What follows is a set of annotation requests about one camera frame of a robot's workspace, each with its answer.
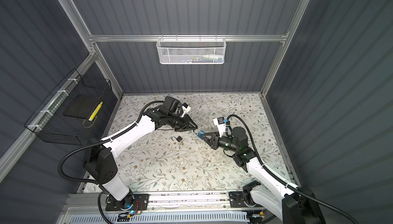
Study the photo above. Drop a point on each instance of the black wire basket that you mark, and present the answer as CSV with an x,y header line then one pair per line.
x,y
51,126

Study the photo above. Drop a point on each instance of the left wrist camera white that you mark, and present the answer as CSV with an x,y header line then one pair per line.
x,y
185,109

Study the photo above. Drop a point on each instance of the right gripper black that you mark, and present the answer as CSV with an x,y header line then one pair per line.
x,y
214,143

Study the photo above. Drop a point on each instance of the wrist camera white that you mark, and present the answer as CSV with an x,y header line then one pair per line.
x,y
185,109
221,124

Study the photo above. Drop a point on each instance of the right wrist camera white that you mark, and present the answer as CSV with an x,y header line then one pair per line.
x,y
221,124

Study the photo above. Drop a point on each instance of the black box in basket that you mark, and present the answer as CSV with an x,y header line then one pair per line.
x,y
81,107

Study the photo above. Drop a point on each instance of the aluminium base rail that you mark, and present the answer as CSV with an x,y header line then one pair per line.
x,y
188,200

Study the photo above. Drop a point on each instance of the yellow tool in basket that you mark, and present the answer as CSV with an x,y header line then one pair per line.
x,y
95,112

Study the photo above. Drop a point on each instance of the items in white basket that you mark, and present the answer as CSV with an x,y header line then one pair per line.
x,y
204,59

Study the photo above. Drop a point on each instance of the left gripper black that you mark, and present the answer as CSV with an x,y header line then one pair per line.
x,y
186,125

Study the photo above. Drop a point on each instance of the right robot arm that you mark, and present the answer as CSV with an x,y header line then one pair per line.
x,y
268,190

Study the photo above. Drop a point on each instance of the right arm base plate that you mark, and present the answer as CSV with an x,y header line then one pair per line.
x,y
237,201

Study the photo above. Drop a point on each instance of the white wire mesh basket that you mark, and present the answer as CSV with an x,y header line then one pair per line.
x,y
170,52

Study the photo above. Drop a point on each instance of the floral table mat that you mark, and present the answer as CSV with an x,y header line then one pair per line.
x,y
157,163

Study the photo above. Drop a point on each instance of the blue padlock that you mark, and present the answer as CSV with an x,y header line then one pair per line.
x,y
199,133

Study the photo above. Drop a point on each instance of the white vented panel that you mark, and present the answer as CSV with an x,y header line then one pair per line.
x,y
207,217

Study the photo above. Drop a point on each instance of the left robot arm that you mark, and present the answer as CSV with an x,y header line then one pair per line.
x,y
100,158

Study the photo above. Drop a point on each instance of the small black padlock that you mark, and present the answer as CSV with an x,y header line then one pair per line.
x,y
177,139

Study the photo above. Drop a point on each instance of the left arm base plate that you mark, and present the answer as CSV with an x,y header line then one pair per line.
x,y
129,203

